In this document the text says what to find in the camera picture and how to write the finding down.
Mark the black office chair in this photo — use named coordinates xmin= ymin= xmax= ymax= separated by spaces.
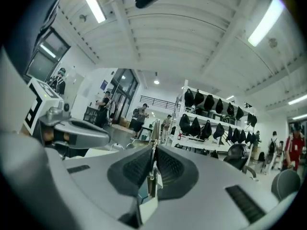
xmin=223 ymin=144 xmax=257 ymax=177

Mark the grey chair back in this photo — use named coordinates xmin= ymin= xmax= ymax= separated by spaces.
xmin=271 ymin=169 xmax=302 ymax=202

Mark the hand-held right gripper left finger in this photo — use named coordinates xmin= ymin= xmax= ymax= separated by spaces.
xmin=62 ymin=145 xmax=154 ymax=229

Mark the black framed glass door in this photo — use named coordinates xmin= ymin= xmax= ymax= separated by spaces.
xmin=106 ymin=68 xmax=139 ymax=124

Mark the person's torso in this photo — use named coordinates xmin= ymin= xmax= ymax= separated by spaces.
xmin=4 ymin=0 xmax=63 ymax=79

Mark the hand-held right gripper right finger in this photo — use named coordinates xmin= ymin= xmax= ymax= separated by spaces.
xmin=153 ymin=145 xmax=280 ymax=230

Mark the black railing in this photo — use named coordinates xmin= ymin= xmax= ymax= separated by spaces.
xmin=140 ymin=95 xmax=177 ymax=110

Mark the row of black bags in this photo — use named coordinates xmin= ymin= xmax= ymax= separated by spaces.
xmin=178 ymin=88 xmax=259 ymax=145

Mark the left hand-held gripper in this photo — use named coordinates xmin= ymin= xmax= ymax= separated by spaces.
xmin=23 ymin=77 xmax=111 ymax=161

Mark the white shelf rack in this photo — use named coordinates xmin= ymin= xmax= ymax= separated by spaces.
xmin=172 ymin=79 xmax=259 ymax=158

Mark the cardboard box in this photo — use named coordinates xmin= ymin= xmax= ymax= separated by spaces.
xmin=119 ymin=116 xmax=132 ymax=129

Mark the black framed window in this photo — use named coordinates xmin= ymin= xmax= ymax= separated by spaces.
xmin=24 ymin=27 xmax=71 ymax=83

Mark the person's left hand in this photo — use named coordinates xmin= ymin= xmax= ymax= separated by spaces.
xmin=42 ymin=127 xmax=72 ymax=143

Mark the person's left forearm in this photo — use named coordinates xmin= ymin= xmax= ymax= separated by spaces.
xmin=0 ymin=46 xmax=34 ymax=138

